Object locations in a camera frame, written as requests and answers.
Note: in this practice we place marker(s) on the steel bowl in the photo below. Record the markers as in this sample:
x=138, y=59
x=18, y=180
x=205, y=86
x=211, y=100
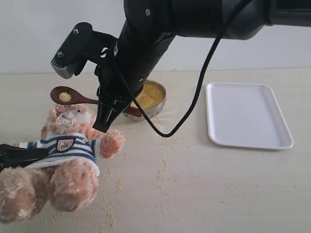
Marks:
x=133, y=112

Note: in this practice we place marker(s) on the yellow millet grains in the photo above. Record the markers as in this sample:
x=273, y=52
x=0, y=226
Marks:
x=150, y=96

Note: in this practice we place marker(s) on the white rectangular plastic tray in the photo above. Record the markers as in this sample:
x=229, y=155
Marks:
x=246, y=115

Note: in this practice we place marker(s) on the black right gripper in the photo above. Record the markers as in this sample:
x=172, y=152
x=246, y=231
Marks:
x=134, y=59

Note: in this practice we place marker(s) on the dark red wooden spoon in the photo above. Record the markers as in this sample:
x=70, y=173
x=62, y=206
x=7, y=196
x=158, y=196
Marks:
x=65, y=95

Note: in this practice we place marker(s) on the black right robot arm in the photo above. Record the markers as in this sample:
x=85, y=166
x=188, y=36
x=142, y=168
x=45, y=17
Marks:
x=151, y=26

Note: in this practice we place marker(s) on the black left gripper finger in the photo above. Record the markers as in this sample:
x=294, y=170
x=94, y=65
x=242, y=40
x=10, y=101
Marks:
x=11, y=156

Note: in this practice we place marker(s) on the plush teddy bear striped sweater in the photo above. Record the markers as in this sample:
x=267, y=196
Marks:
x=68, y=176

